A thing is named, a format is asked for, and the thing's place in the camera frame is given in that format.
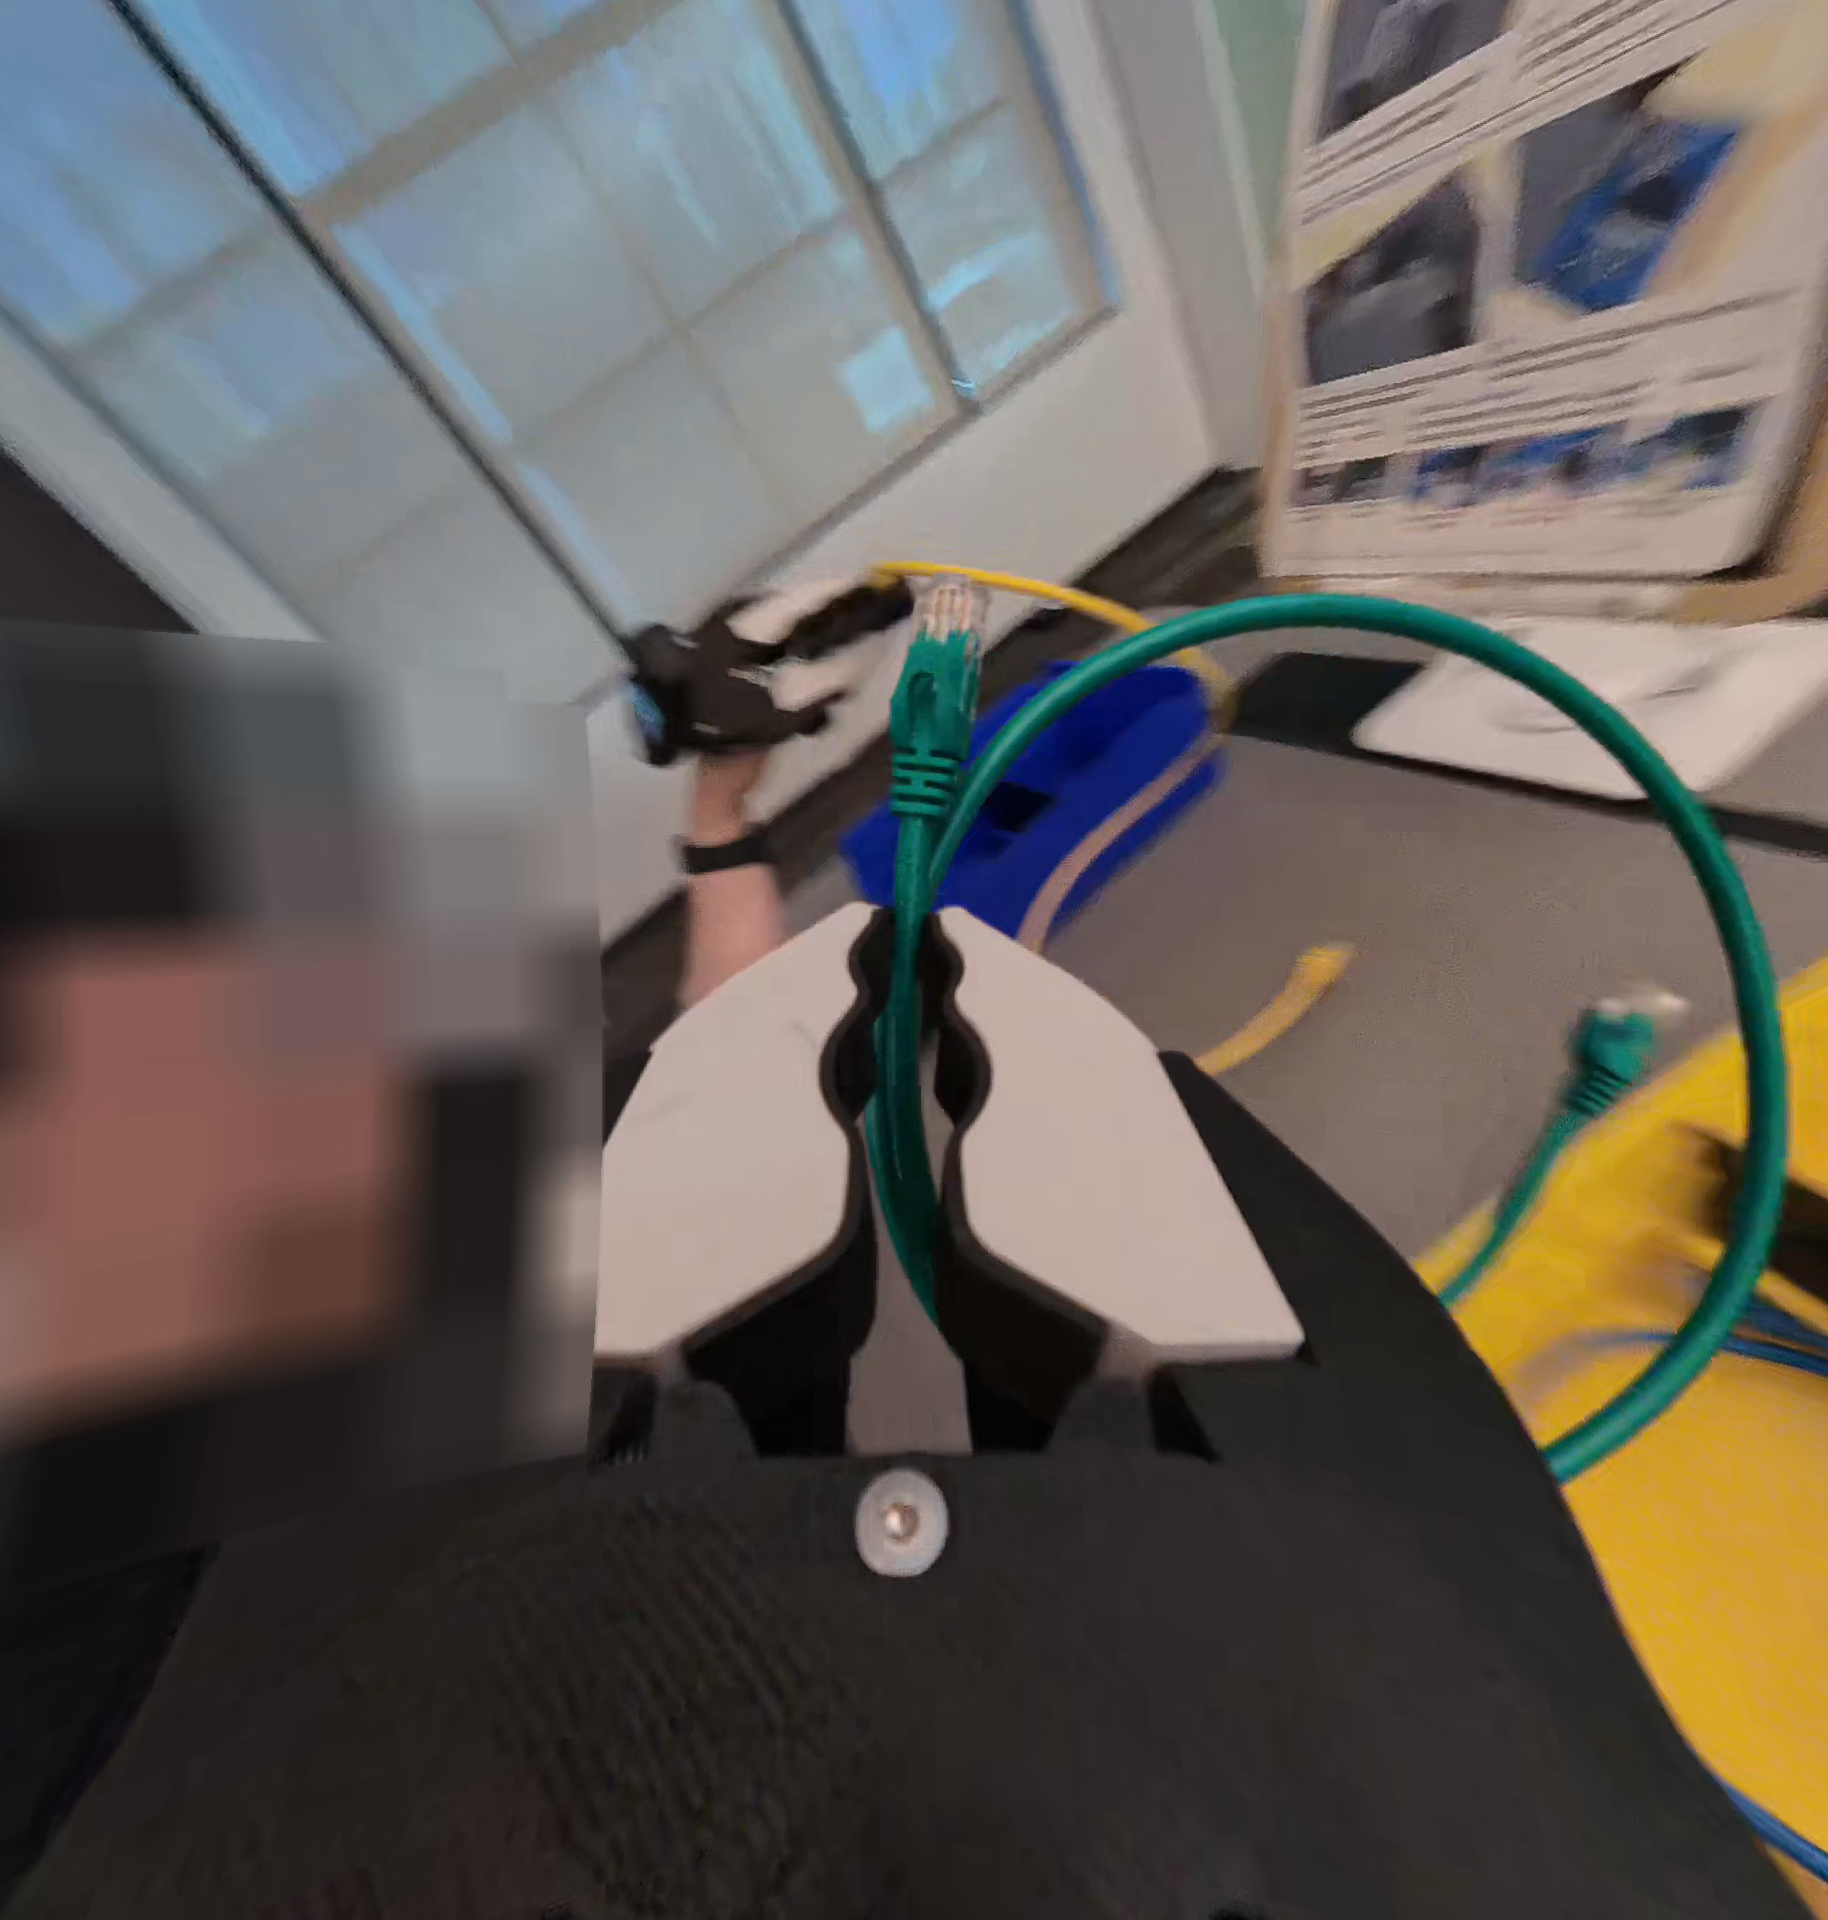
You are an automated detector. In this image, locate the green ethernet cable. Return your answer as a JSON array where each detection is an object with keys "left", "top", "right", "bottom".
[{"left": 863, "top": 578, "right": 1792, "bottom": 1480}]

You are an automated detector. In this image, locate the yellow ethernet cable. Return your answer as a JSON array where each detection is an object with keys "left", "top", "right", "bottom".
[{"left": 868, "top": 562, "right": 1358, "bottom": 1075}]

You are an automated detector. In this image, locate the yellow plastic bin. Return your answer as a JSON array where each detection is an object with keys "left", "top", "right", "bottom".
[{"left": 1420, "top": 933, "right": 1828, "bottom": 1920}]

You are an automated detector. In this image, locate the person's left hand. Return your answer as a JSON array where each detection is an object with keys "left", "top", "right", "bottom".
[{"left": 690, "top": 747, "right": 771, "bottom": 843}]

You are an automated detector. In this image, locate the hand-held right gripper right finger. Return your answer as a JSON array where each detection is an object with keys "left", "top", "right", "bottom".
[{"left": 927, "top": 906, "right": 1305, "bottom": 1455}]

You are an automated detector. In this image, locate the blue plastic bin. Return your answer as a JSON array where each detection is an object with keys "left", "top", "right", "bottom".
[{"left": 839, "top": 658, "right": 1232, "bottom": 954}]

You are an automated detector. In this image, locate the blue ethernet cable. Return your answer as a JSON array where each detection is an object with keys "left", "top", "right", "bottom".
[{"left": 1600, "top": 1305, "right": 1828, "bottom": 1916}]

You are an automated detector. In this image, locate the black desk mat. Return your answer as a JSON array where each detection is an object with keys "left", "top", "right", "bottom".
[{"left": 1234, "top": 653, "right": 1444, "bottom": 752}]

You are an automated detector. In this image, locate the window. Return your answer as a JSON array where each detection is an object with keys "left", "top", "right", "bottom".
[{"left": 0, "top": 0, "right": 1127, "bottom": 646}]

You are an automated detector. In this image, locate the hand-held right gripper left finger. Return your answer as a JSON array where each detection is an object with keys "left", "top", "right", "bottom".
[{"left": 598, "top": 906, "right": 878, "bottom": 1455}]

